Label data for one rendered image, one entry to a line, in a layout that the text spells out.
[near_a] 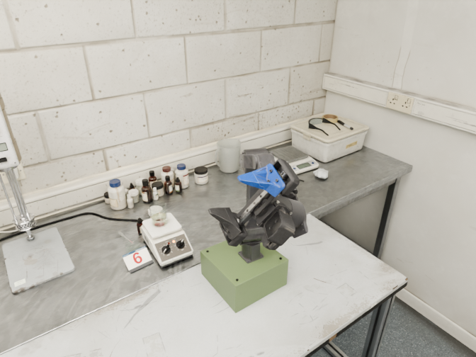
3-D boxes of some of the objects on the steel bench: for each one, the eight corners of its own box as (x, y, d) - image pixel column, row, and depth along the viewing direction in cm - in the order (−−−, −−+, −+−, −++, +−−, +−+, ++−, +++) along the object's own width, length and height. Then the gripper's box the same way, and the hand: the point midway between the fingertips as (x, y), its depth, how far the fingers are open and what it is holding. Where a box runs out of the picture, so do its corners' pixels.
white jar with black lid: (192, 180, 185) (191, 168, 182) (204, 177, 189) (203, 164, 185) (198, 186, 180) (197, 173, 177) (210, 182, 184) (210, 170, 180)
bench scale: (292, 176, 189) (293, 168, 187) (264, 158, 209) (264, 150, 206) (320, 168, 198) (321, 160, 195) (290, 151, 217) (291, 143, 215)
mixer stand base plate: (76, 270, 129) (75, 268, 128) (12, 295, 119) (10, 292, 118) (57, 228, 150) (56, 226, 150) (1, 246, 140) (1, 244, 140)
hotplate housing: (194, 256, 135) (193, 239, 131) (161, 269, 129) (159, 251, 125) (171, 226, 152) (169, 210, 148) (140, 236, 146) (137, 219, 142)
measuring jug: (224, 179, 186) (224, 153, 179) (206, 172, 193) (205, 146, 186) (247, 166, 198) (247, 142, 191) (229, 160, 206) (229, 135, 198)
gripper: (245, 227, 78) (188, 217, 67) (304, 167, 70) (251, 144, 60) (256, 251, 74) (197, 243, 64) (321, 190, 67) (266, 169, 56)
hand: (237, 199), depth 64 cm, fingers open, 8 cm apart
